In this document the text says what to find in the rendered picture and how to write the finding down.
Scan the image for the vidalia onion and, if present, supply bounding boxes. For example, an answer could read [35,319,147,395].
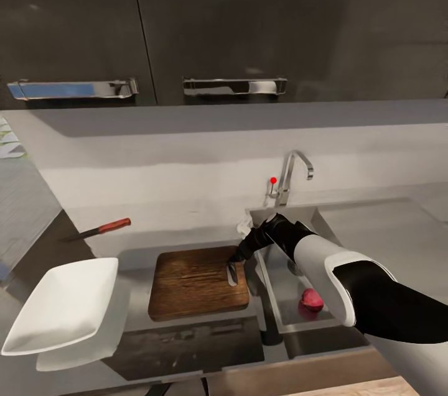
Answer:
[302,288,324,313]

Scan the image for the parer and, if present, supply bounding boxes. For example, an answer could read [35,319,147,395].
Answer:
[60,218,130,241]

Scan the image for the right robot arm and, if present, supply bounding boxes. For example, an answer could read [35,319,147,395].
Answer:
[229,213,448,396]

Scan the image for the cutting board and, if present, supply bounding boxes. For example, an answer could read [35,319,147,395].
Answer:
[148,246,250,320]

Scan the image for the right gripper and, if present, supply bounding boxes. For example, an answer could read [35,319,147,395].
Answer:
[229,227,264,262]

